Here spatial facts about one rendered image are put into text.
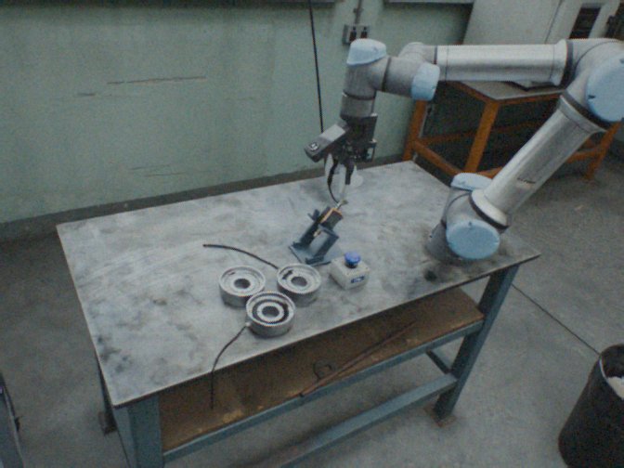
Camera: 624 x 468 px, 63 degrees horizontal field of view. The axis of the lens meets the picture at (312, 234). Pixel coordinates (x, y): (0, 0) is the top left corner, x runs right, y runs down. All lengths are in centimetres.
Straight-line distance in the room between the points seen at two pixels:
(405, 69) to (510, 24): 214
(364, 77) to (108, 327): 74
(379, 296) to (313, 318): 19
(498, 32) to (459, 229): 217
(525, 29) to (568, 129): 203
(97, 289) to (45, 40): 143
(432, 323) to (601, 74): 85
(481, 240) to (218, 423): 74
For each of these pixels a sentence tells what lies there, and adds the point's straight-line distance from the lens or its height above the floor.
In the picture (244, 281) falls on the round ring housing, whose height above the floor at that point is 82.
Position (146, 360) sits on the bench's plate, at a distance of 107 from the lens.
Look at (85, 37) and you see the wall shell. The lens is 247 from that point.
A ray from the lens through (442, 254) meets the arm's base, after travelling 142.
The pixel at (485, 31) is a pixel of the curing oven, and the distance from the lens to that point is 333.
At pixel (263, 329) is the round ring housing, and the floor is 83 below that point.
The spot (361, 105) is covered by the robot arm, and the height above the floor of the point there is 122.
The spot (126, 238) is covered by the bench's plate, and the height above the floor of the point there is 80.
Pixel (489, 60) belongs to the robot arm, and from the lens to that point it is 123.
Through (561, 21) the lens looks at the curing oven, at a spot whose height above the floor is 117.
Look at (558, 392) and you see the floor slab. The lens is 243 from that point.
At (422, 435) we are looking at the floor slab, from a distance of 203.
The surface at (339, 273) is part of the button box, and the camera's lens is 124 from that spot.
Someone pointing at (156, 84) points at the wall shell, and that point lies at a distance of 260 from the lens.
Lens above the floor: 161
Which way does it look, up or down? 35 degrees down
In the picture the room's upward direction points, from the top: 9 degrees clockwise
